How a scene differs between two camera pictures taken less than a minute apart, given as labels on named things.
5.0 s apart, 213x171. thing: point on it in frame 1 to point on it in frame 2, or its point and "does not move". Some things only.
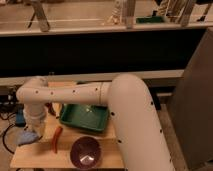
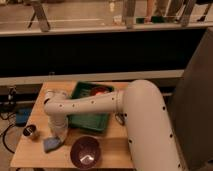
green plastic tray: x=88 y=116 does not move
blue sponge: x=27 y=137 to x=51 y=143
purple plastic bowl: x=85 y=152 does not move
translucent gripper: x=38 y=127 to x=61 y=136
